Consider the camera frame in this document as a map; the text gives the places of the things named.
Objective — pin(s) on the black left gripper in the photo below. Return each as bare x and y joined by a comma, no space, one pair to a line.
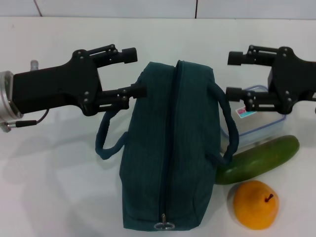
54,86

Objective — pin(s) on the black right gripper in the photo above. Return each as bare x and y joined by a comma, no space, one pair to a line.
291,79

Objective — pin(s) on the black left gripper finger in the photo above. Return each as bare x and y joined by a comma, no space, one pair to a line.
133,91

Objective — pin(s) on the clear blue-rimmed food container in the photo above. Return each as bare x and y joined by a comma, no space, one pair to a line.
259,123

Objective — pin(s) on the dark blue lunch bag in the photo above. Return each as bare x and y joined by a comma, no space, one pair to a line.
168,138

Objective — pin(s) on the green cucumber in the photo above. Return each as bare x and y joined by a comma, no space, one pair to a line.
259,158

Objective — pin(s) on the orange pear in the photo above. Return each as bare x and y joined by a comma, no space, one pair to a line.
254,205

